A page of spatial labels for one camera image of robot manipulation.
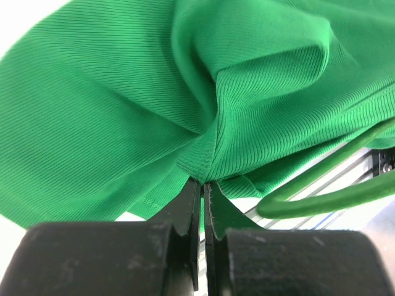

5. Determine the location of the green tank top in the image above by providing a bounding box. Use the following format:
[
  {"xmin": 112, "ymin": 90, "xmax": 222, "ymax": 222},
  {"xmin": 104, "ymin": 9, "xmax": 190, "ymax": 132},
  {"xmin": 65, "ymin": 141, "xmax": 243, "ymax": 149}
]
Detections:
[{"xmin": 1, "ymin": 1, "xmax": 394, "ymax": 228}]

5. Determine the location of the green hanger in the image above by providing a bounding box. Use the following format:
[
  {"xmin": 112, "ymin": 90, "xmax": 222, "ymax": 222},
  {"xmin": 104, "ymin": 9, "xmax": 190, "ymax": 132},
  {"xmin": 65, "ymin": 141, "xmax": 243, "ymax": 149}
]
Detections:
[{"xmin": 256, "ymin": 118, "xmax": 394, "ymax": 220}]

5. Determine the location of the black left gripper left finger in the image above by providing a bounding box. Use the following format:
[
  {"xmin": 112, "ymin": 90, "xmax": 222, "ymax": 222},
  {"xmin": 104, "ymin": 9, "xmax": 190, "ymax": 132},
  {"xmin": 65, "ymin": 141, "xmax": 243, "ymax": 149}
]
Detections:
[{"xmin": 148, "ymin": 179, "xmax": 201, "ymax": 292}]

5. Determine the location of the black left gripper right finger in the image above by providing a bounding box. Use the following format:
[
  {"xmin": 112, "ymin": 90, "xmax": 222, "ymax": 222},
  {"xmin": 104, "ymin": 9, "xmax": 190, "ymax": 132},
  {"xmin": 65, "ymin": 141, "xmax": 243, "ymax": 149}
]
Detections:
[{"xmin": 203, "ymin": 182, "xmax": 263, "ymax": 295}]

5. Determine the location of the aluminium mounting rail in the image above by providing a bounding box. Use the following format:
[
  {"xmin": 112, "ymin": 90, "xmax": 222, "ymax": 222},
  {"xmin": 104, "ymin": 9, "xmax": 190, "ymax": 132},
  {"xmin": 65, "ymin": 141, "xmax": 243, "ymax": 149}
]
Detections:
[{"xmin": 235, "ymin": 149, "xmax": 394, "ymax": 230}]

